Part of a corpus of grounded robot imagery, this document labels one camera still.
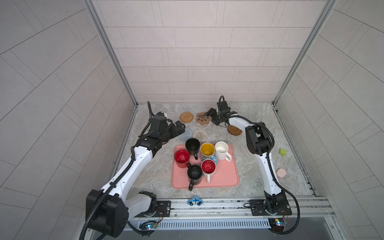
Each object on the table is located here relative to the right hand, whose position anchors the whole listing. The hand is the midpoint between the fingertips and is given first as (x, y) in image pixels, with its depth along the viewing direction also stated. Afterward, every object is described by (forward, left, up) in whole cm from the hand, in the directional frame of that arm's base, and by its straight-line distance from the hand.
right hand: (206, 115), depth 107 cm
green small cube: (-31, -43, -3) cm, 53 cm away
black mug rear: (-25, +11, +2) cm, 27 cm away
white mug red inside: (-37, +3, -3) cm, 37 cm away
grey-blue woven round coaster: (-14, +14, -2) cm, 20 cm away
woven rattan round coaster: (+1, +15, -2) cm, 15 cm away
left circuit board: (-62, +31, 0) cm, 69 cm away
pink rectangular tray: (-41, -7, -4) cm, 42 cm away
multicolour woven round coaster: (-15, +6, -3) cm, 16 cm away
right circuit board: (-65, -26, -5) cm, 71 cm away
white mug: (-26, -7, -2) cm, 27 cm away
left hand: (-22, +15, +18) cm, 32 cm away
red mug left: (-31, +18, 0) cm, 36 cm away
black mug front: (-41, +10, +1) cm, 42 cm away
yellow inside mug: (-29, +3, 0) cm, 29 cm away
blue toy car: (-53, +10, -1) cm, 54 cm away
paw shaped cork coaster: (-2, +4, -1) cm, 4 cm away
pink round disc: (-43, -37, -2) cm, 57 cm away
